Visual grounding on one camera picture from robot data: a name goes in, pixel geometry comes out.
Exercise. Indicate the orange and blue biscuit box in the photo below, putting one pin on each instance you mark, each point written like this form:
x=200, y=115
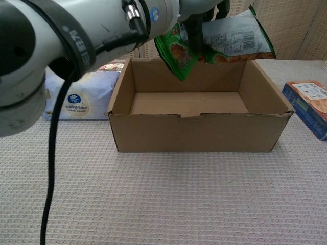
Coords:
x=310, y=107

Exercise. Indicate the blue white tissue pack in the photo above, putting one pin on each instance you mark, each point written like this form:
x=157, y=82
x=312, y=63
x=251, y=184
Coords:
x=89, y=97

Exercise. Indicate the green snack bag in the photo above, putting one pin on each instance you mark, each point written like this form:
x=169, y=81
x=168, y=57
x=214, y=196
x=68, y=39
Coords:
x=230, y=38

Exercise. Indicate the beige woven tablecloth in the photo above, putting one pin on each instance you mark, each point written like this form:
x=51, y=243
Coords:
x=163, y=194

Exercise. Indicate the black-fingered silver left robot hand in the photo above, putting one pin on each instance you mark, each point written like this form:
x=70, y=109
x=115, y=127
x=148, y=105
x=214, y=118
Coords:
x=194, y=33

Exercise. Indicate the red white small packet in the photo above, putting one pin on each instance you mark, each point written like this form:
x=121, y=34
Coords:
x=112, y=67

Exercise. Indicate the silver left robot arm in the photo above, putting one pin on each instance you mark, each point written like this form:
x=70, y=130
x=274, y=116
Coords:
x=76, y=30

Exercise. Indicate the open cardboard box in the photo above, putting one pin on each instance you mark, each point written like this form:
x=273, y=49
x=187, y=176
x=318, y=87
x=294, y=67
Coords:
x=194, y=132

